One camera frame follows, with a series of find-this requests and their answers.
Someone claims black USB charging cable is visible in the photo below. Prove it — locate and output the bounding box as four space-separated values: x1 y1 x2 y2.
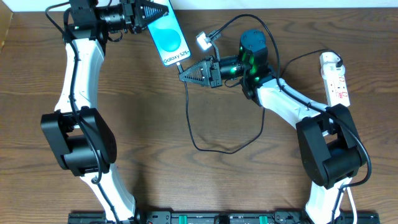
175 49 344 155

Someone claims blue Galaxy smartphone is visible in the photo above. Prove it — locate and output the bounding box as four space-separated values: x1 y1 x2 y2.
148 0 191 67

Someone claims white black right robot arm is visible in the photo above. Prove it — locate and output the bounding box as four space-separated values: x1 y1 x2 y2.
178 30 371 223

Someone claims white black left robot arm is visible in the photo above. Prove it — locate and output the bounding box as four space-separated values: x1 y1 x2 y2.
40 0 169 223

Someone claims white power strip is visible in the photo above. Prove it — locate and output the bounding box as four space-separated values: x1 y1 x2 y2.
320 52 350 107

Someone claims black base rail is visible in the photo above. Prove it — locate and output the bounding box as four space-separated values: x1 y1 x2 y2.
67 210 381 224

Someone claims white power strip cord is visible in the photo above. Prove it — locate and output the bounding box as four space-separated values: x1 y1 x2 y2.
345 185 359 224

